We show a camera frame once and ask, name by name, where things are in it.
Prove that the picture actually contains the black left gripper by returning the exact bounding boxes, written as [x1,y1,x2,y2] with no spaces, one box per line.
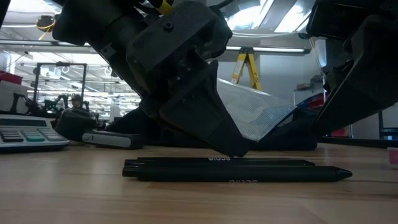
[126,0,251,158]

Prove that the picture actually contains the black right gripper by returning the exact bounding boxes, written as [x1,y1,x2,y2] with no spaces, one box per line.
[306,0,398,134]

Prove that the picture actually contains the black pen white print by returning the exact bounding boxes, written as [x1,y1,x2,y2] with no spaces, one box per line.
[122,166,353,183]
[124,156,316,167]

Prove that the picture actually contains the white mesh zip pouch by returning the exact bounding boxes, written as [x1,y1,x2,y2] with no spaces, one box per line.
[216,78,298,142]

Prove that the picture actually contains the navy blue backpack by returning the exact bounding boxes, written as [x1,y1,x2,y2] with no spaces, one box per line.
[105,105,320,152]

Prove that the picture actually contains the pink white playing cards box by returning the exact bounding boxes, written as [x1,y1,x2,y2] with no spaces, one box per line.
[387,147,398,166]

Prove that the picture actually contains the grey desktop calculator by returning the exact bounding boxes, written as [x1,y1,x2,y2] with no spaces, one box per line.
[0,114,70,153]

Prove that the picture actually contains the red storage bin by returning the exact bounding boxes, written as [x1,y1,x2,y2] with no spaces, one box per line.
[331,126,352,138]
[306,93,326,110]

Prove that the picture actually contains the black metal stand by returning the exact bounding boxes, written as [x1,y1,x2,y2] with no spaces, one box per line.
[376,110,398,141]

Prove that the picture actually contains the metal shelf rack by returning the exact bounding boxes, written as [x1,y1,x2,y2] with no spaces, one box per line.
[294,74,355,138]

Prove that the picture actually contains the long ceiling light strip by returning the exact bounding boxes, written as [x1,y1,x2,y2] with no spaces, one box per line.
[0,39,312,54]

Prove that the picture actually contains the yellow stepladder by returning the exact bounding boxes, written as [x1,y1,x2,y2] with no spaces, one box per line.
[231,46,264,91]

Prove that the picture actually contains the person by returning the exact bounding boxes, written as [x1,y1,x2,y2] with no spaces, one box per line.
[70,93,91,113]

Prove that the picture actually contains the background robot workstation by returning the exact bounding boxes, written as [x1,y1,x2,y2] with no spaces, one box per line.
[9,93,103,125]

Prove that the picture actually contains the white cabinet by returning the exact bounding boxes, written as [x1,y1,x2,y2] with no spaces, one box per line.
[0,81,29,114]

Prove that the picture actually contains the red box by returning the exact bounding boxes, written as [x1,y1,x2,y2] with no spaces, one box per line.
[0,70,23,85]

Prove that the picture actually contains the black aluminium table frame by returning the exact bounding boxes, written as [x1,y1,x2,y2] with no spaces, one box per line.
[320,136,398,149]

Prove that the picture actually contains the yellow cable tag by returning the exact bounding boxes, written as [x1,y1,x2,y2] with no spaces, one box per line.
[155,0,175,15]

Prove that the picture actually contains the background black metal frame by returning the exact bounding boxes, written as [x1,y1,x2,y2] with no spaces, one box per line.
[33,61,88,105]

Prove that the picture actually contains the dark ceiling cable reel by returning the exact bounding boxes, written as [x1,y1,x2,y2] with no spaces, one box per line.
[35,14,57,32]

